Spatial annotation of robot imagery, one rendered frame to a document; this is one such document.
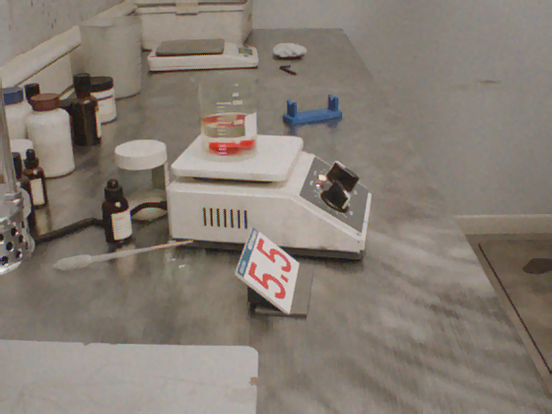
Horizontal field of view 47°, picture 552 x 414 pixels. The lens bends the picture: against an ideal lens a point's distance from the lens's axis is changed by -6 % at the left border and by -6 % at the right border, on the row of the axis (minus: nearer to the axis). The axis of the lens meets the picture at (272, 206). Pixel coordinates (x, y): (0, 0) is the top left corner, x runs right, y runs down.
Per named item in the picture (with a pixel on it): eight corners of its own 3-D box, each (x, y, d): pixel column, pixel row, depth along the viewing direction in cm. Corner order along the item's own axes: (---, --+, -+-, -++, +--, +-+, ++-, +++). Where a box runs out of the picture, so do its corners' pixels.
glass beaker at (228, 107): (258, 146, 73) (257, 70, 70) (262, 166, 68) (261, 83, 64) (194, 149, 73) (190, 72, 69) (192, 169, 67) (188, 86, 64)
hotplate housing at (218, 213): (371, 211, 78) (374, 145, 74) (363, 264, 66) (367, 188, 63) (186, 199, 82) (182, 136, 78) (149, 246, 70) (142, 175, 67)
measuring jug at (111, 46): (93, 83, 142) (87, 16, 137) (150, 80, 144) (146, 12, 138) (78, 104, 126) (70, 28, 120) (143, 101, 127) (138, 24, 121)
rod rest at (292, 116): (332, 112, 117) (332, 93, 115) (343, 117, 114) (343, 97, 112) (281, 119, 113) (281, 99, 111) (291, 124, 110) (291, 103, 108)
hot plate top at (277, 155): (305, 144, 75) (305, 136, 75) (286, 182, 65) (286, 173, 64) (201, 139, 77) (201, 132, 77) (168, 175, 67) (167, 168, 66)
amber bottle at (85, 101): (83, 148, 101) (76, 79, 96) (69, 143, 103) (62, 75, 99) (106, 141, 104) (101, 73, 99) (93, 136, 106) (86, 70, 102)
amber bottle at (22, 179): (42, 221, 76) (32, 150, 72) (28, 234, 73) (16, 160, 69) (17, 219, 77) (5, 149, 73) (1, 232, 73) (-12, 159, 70)
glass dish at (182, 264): (206, 286, 62) (204, 265, 61) (148, 287, 62) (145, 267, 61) (207, 258, 67) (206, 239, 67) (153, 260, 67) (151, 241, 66)
